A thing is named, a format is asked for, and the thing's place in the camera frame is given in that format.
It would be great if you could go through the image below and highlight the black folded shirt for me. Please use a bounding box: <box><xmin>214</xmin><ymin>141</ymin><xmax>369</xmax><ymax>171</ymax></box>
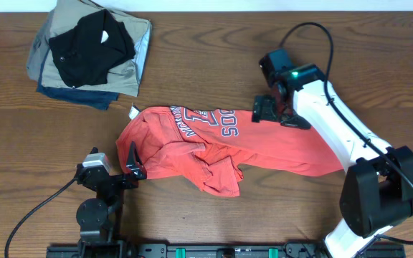
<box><xmin>49</xmin><ymin>9</ymin><xmax>136</xmax><ymax>87</ymax></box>

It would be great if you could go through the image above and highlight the khaki folded garment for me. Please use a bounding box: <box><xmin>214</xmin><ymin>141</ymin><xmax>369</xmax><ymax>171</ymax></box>
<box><xmin>41</xmin><ymin>0</ymin><xmax>149</xmax><ymax>97</ymax></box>

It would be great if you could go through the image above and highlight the green rail clamp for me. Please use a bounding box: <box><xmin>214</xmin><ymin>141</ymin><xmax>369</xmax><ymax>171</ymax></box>
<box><xmin>268</xmin><ymin>248</ymin><xmax>279</xmax><ymax>258</ymax></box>
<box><xmin>176</xmin><ymin>248</ymin><xmax>186</xmax><ymax>258</ymax></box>

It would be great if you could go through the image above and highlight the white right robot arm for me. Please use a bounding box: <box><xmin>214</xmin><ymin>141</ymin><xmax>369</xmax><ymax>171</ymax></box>
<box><xmin>252</xmin><ymin>62</ymin><xmax>413</xmax><ymax>257</ymax></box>

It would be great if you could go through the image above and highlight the grey folded garment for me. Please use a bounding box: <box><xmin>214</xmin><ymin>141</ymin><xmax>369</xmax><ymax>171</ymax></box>
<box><xmin>26</xmin><ymin>10</ymin><xmax>54</xmax><ymax>81</ymax></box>

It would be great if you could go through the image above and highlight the red orange t-shirt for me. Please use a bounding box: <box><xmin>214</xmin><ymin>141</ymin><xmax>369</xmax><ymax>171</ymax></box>
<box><xmin>116</xmin><ymin>106</ymin><xmax>342</xmax><ymax>197</ymax></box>

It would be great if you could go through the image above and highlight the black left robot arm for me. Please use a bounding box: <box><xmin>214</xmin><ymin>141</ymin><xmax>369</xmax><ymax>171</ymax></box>
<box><xmin>75</xmin><ymin>143</ymin><xmax>147</xmax><ymax>258</ymax></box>

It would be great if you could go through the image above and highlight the left green rail clamp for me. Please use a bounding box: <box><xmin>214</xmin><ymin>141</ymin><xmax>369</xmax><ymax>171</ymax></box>
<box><xmin>176</xmin><ymin>248</ymin><xmax>186</xmax><ymax>258</ymax></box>

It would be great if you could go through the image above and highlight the right green rail clamp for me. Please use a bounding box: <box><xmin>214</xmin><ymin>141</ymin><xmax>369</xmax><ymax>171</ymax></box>
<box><xmin>268</xmin><ymin>248</ymin><xmax>279</xmax><ymax>258</ymax></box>

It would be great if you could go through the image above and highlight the navy blue folded garment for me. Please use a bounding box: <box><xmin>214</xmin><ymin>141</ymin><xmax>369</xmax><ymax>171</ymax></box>
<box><xmin>36</xmin><ymin>56</ymin><xmax>119</xmax><ymax>110</ymax></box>

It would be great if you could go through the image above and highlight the light blue folded garment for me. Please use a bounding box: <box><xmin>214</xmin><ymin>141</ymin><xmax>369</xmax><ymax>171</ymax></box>
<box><xmin>133</xmin><ymin>22</ymin><xmax>152</xmax><ymax>84</ymax></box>

